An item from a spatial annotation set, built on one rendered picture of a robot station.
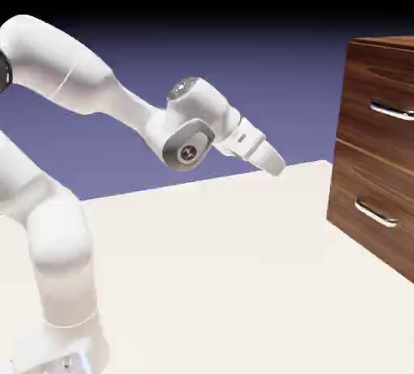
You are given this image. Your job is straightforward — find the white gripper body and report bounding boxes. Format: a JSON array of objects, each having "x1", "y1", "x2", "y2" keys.
[{"x1": 247, "y1": 139, "x2": 287, "y2": 176}]

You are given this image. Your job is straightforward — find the narrow dark wood drawer front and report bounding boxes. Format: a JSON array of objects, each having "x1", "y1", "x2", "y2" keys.
[{"x1": 326, "y1": 139, "x2": 414, "y2": 283}]

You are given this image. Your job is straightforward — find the dark wood cabinet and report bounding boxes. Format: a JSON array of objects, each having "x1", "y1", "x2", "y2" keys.
[{"x1": 326, "y1": 36, "x2": 414, "y2": 283}]

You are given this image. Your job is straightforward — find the wide dark wood drawer front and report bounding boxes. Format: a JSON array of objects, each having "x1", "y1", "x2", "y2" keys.
[{"x1": 336, "y1": 41, "x2": 414, "y2": 176}]

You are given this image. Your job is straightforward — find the short silver curved handle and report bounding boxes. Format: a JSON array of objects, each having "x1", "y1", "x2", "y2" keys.
[{"x1": 354, "y1": 199, "x2": 398, "y2": 228}]

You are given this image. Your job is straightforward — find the long silver curved handle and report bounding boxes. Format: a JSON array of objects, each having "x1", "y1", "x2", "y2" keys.
[{"x1": 370, "y1": 100, "x2": 414, "y2": 121}]

